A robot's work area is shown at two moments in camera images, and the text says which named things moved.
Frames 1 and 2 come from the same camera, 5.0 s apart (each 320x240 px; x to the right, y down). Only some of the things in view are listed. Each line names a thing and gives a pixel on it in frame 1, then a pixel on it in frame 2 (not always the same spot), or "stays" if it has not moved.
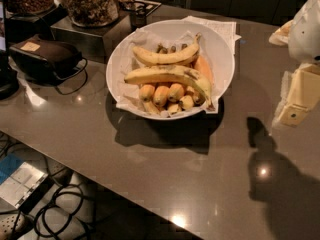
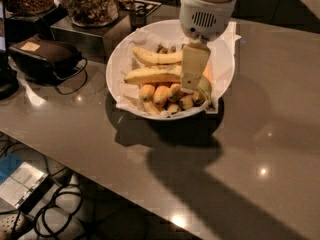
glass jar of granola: x=91 y=5 stays
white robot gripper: x=306 y=34 -> x=204 y=20
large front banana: x=170 y=73 stays
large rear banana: x=187 y=55 stays
